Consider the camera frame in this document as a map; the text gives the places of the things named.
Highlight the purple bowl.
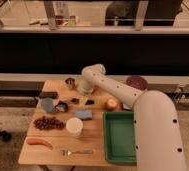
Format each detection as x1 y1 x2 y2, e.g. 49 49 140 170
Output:
126 75 148 91

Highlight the dark cabinet in background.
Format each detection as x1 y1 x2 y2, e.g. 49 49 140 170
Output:
105 0 183 26

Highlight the blue cup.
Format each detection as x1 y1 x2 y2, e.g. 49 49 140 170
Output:
41 98 55 113

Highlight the small metal cup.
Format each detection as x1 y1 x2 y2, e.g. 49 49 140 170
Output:
65 77 75 90

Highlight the silver fork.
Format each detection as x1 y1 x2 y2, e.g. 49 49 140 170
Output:
61 150 93 156

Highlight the green plastic tray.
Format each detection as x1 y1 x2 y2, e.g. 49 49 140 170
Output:
103 112 136 165

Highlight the black chair base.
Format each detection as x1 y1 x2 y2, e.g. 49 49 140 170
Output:
0 131 12 142

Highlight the blue sponge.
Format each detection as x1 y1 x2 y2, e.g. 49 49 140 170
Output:
74 109 93 120

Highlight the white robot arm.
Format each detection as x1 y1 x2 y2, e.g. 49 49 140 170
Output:
78 64 187 171

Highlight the yellow red apple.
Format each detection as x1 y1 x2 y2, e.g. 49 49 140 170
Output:
105 99 118 111

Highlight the wooden table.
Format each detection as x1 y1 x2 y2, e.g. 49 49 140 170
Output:
18 79 146 168

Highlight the white paper cup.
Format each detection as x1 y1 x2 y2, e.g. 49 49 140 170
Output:
66 117 83 137

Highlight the bunch of red grapes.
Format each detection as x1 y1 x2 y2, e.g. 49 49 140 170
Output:
33 116 65 130

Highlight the black rectangular block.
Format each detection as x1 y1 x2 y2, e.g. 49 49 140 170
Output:
38 92 58 99

